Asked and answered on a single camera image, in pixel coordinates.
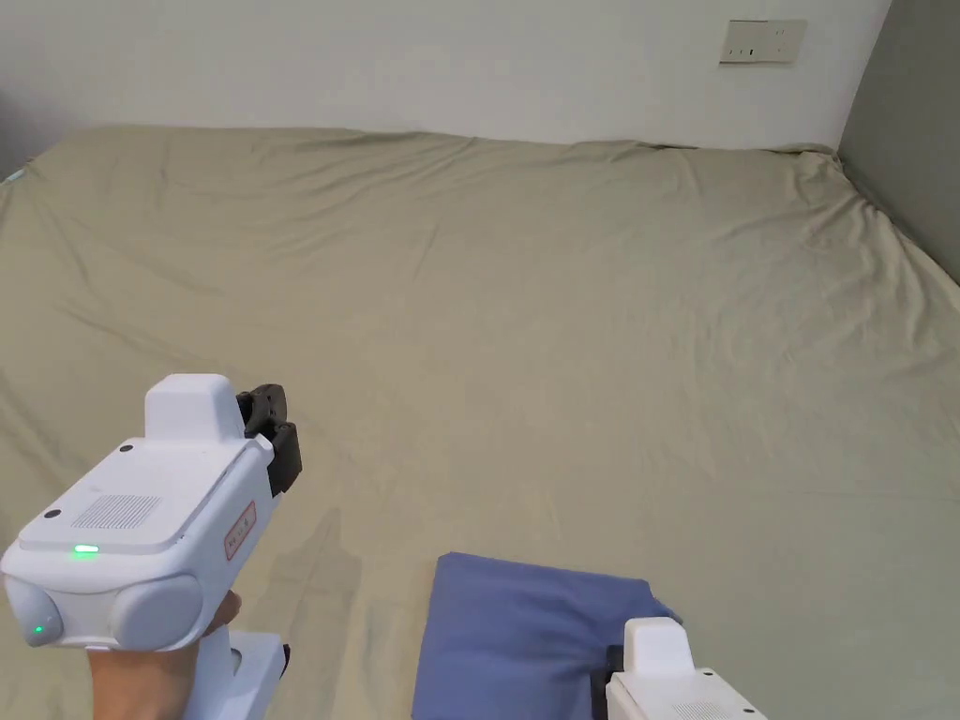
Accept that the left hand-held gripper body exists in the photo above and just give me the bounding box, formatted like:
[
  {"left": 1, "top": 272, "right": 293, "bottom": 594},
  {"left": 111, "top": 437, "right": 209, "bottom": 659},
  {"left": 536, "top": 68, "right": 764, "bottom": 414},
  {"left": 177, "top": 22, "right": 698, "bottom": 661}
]
[{"left": 0, "top": 373, "right": 291, "bottom": 720}]

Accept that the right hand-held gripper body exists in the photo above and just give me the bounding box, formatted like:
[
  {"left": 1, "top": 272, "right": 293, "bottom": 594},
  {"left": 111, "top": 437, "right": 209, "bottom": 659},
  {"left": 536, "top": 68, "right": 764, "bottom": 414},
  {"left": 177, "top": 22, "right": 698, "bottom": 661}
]
[{"left": 591, "top": 616, "right": 771, "bottom": 720}]

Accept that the blue garment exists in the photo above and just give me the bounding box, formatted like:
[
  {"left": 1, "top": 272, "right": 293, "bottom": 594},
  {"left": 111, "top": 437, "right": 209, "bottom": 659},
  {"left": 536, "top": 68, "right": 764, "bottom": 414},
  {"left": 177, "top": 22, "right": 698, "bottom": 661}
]
[{"left": 411, "top": 551, "right": 684, "bottom": 720}]

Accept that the person's left hand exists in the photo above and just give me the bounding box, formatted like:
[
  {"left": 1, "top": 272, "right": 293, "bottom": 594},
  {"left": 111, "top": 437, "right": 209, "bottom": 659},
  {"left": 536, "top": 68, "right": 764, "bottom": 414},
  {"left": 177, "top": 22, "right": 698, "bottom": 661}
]
[{"left": 85, "top": 589, "right": 245, "bottom": 720}]

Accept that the bed with beige sheet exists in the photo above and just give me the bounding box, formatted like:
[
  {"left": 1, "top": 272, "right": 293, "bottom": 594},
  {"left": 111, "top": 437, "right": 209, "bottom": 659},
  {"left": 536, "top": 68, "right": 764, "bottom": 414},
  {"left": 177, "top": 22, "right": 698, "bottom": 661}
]
[{"left": 0, "top": 125, "right": 960, "bottom": 720}]

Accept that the grey padded headboard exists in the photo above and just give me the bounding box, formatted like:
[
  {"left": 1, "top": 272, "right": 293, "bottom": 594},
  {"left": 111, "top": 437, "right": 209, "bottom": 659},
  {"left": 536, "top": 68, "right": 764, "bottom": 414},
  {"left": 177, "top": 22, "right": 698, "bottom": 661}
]
[{"left": 835, "top": 0, "right": 960, "bottom": 287}]

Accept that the beige wall socket plate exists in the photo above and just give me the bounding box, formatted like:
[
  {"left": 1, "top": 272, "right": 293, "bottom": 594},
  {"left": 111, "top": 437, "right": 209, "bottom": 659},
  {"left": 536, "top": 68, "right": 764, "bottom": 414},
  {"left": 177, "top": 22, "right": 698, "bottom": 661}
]
[{"left": 718, "top": 18, "right": 809, "bottom": 66}]

